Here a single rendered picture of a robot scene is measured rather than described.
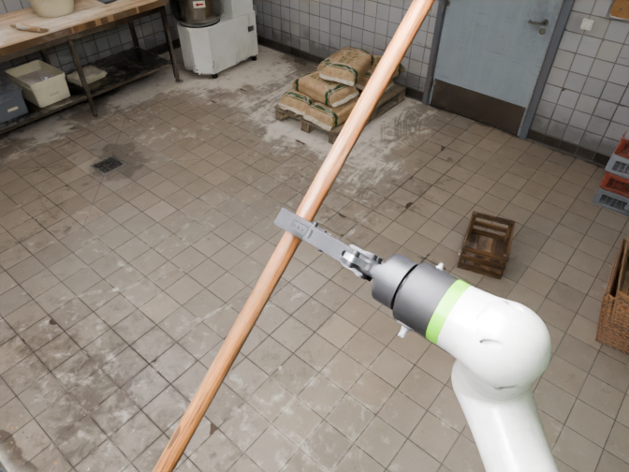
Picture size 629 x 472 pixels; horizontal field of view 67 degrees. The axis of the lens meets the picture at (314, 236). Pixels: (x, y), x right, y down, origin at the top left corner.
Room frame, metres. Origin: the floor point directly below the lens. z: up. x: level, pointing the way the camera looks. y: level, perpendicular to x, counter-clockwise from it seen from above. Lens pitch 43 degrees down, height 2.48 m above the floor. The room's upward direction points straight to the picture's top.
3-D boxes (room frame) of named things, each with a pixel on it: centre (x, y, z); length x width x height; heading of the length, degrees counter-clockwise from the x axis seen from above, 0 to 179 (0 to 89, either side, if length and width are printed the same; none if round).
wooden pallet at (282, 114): (4.59, -0.29, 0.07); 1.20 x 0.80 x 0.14; 140
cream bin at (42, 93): (4.45, 2.70, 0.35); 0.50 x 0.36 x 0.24; 51
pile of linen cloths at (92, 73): (4.82, 2.39, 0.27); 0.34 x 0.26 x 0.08; 146
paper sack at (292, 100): (4.48, 0.05, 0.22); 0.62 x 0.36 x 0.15; 145
